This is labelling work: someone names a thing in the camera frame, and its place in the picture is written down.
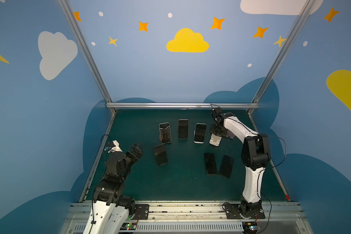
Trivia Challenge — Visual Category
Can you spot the black phone stand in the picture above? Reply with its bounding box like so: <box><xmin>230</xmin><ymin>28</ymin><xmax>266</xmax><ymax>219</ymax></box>
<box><xmin>204</xmin><ymin>153</ymin><xmax>218</xmax><ymax>175</ymax></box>
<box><xmin>218</xmin><ymin>155</ymin><xmax>235</xmax><ymax>178</ymax></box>
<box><xmin>154</xmin><ymin>144</ymin><xmax>168</xmax><ymax>165</ymax></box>

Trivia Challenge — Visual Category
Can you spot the black phone front stand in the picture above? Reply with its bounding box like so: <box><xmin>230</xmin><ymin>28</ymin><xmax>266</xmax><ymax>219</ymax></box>
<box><xmin>218</xmin><ymin>155</ymin><xmax>235</xmax><ymax>178</ymax></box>

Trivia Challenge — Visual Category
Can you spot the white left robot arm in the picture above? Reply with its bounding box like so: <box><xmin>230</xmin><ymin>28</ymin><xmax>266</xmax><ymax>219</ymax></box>
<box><xmin>83</xmin><ymin>140</ymin><xmax>143</xmax><ymax>234</ymax></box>

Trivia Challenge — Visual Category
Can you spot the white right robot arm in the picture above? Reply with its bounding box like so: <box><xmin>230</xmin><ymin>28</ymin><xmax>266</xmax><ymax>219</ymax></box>
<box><xmin>210</xmin><ymin>105</ymin><xmax>271</xmax><ymax>212</ymax></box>

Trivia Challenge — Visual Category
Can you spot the white folding phone stand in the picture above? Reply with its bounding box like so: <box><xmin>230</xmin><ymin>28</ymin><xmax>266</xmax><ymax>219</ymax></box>
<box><xmin>209</xmin><ymin>134</ymin><xmax>222</xmax><ymax>147</ymax></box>

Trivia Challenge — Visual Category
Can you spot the phone on white stand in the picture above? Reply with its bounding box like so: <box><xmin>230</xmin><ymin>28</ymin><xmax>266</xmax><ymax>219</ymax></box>
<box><xmin>194</xmin><ymin>123</ymin><xmax>207</xmax><ymax>144</ymax></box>

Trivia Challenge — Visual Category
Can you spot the phone on wooden stand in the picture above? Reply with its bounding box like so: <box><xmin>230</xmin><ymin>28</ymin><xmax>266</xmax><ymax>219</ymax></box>
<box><xmin>159</xmin><ymin>122</ymin><xmax>172</xmax><ymax>144</ymax></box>

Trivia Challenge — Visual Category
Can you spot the pink-edged phone on stand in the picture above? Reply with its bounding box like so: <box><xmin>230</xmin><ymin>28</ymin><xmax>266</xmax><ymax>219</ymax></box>
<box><xmin>178</xmin><ymin>120</ymin><xmax>189</xmax><ymax>139</ymax></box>

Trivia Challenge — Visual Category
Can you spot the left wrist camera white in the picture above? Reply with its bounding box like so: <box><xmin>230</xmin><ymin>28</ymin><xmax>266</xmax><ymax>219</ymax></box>
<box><xmin>106</xmin><ymin>140</ymin><xmax>122</xmax><ymax>153</ymax></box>

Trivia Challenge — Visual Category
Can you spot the aluminium back frame bar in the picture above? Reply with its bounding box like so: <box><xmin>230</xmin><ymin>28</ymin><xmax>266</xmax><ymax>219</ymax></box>
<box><xmin>106</xmin><ymin>102</ymin><xmax>259</xmax><ymax>109</ymax></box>

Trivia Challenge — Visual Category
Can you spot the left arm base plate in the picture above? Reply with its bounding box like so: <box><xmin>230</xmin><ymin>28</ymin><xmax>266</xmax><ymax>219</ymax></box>
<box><xmin>132</xmin><ymin>204</ymin><xmax>150</xmax><ymax>220</ymax></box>

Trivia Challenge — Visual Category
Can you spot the aluminium front rail assembly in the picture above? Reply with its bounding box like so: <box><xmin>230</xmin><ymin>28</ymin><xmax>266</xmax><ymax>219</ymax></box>
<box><xmin>59</xmin><ymin>200</ymin><xmax>314</xmax><ymax>234</ymax></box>

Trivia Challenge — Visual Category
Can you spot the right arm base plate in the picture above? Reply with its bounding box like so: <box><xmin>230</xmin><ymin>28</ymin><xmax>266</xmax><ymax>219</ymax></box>
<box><xmin>222</xmin><ymin>202</ymin><xmax>266</xmax><ymax>219</ymax></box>

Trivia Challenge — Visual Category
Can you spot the aluminium right frame post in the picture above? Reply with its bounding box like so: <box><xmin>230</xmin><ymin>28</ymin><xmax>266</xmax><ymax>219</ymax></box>
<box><xmin>247</xmin><ymin>0</ymin><xmax>316</xmax><ymax>116</ymax></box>

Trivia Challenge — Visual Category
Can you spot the aluminium frame post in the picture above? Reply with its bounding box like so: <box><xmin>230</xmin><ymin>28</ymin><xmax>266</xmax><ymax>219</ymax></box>
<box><xmin>247</xmin><ymin>0</ymin><xmax>316</xmax><ymax>116</ymax></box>
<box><xmin>57</xmin><ymin>0</ymin><xmax>112</xmax><ymax>104</ymax></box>

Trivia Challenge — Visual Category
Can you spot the aluminium left frame post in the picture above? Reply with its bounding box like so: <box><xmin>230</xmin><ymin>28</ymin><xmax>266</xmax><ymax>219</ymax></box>
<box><xmin>57</xmin><ymin>0</ymin><xmax>112</xmax><ymax>104</ymax></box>

